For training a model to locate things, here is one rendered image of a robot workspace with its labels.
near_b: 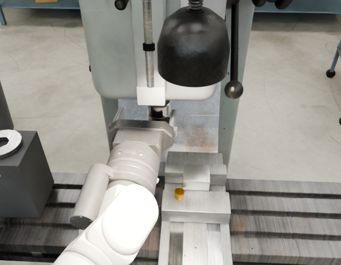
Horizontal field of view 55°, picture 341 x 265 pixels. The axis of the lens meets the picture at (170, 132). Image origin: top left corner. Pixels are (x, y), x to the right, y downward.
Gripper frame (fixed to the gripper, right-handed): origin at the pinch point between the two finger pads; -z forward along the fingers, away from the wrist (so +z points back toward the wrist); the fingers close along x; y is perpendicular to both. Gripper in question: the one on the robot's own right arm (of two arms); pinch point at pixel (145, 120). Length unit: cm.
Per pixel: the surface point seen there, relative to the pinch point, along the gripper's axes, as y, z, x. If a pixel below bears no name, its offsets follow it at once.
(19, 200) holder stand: 21.3, 6.3, 30.6
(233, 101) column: 21.6, -38.3, -20.9
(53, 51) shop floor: 125, -260, 154
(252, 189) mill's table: 29.5, -9.3, -26.0
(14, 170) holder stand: 11.0, 5.9, 28.4
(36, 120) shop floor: 123, -141, 121
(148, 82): -16.7, 11.9, -3.6
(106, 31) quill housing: -22.2, 8.2, 2.5
